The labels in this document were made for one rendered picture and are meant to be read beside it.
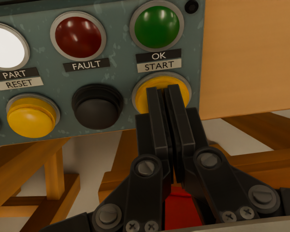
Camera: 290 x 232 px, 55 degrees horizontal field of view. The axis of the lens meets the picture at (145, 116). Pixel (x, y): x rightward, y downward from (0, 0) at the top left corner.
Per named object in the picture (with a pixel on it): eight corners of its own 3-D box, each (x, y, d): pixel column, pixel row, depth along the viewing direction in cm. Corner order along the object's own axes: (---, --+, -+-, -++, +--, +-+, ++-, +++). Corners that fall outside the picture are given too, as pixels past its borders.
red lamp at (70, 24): (108, 55, 13) (104, 53, 12) (62, 61, 13) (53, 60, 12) (102, 14, 13) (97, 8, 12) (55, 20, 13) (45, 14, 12)
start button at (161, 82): (186, 107, 16) (190, 121, 16) (137, 113, 16) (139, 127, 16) (187, 66, 14) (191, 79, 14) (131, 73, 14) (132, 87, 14)
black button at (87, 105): (122, 116, 16) (123, 130, 15) (81, 121, 16) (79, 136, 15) (115, 83, 14) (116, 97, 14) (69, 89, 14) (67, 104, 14)
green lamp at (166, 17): (181, 46, 13) (185, 43, 12) (135, 52, 13) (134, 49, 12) (176, 5, 13) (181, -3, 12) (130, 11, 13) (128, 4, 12)
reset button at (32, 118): (62, 123, 16) (60, 139, 15) (21, 129, 16) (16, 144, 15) (48, 91, 14) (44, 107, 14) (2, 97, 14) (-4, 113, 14)
